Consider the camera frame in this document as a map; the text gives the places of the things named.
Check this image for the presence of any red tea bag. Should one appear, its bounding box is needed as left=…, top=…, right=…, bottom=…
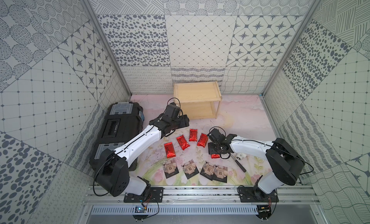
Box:
left=197, top=133, right=209, bottom=148
left=176, top=135, right=190, bottom=150
left=189, top=128, right=198, bottom=142
left=164, top=142, right=176, bottom=158
left=211, top=154, right=221, bottom=159

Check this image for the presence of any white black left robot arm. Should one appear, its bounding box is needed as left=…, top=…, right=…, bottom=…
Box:
left=93, top=102, right=189, bottom=200

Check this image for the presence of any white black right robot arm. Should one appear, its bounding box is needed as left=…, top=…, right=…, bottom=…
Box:
left=207, top=127, right=308, bottom=200

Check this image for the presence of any black tea bag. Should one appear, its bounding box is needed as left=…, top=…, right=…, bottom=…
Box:
left=182, top=160, right=199, bottom=179
left=213, top=165, right=228, bottom=183
left=200, top=161, right=215, bottom=181
left=163, top=158, right=179, bottom=179

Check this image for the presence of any black tea bag far right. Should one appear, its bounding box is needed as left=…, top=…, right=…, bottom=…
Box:
left=213, top=165, right=228, bottom=183

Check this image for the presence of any light wooden two-tier shelf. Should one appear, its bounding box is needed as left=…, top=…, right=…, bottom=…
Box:
left=173, top=81, right=222, bottom=120

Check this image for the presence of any black tea bag far left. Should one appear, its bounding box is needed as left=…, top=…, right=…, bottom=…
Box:
left=163, top=158, right=179, bottom=179

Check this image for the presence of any black plastic toolbox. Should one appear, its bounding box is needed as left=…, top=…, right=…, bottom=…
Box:
left=89, top=102, right=145, bottom=171

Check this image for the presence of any black handled claw hammer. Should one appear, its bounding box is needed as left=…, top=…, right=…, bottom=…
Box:
left=230, top=154, right=246, bottom=173

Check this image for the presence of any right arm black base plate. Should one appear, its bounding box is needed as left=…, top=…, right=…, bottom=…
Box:
left=237, top=185, right=279, bottom=203

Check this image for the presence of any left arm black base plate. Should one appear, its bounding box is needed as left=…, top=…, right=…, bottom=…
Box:
left=124, top=187, right=164, bottom=203

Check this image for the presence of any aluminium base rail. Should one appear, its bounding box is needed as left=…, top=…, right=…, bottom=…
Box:
left=82, top=185, right=320, bottom=205

